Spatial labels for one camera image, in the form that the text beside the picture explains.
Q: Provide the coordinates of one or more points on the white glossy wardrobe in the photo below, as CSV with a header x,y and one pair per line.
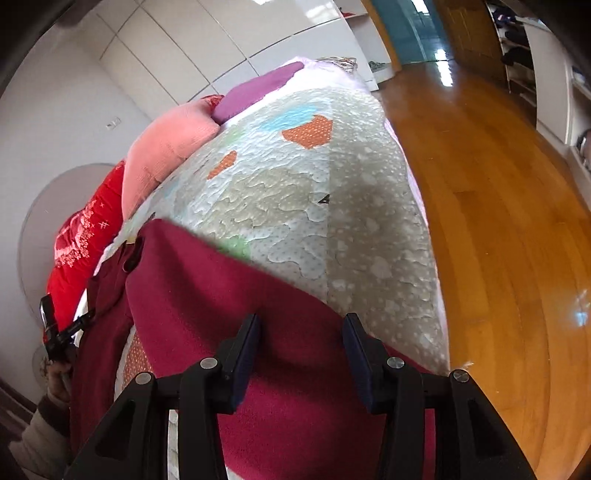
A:
x,y
207,37

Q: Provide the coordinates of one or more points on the quilted patchwork bedspread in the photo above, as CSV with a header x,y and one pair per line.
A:
x,y
300,194

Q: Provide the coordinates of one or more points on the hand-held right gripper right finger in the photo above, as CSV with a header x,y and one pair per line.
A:
x,y
358,369

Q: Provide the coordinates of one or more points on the purple pillow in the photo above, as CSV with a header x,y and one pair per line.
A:
x,y
249,90

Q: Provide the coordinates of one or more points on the person's left hand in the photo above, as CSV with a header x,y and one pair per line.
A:
x,y
56,376

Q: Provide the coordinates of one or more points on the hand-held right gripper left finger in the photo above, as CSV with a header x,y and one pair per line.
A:
x,y
244,364

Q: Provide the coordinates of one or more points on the pink ribbed blanket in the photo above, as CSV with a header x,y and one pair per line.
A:
x,y
166,147

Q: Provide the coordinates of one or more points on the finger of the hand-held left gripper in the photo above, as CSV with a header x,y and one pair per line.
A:
x,y
47,313
74,328

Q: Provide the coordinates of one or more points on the wall socket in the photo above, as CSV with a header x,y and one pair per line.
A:
x,y
113,123

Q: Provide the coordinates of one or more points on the white shelving unit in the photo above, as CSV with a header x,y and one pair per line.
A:
x,y
551,69

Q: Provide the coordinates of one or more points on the dark red garment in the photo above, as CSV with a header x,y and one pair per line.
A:
x,y
207,300

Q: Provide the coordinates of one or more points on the teal door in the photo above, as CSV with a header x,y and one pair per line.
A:
x,y
406,27

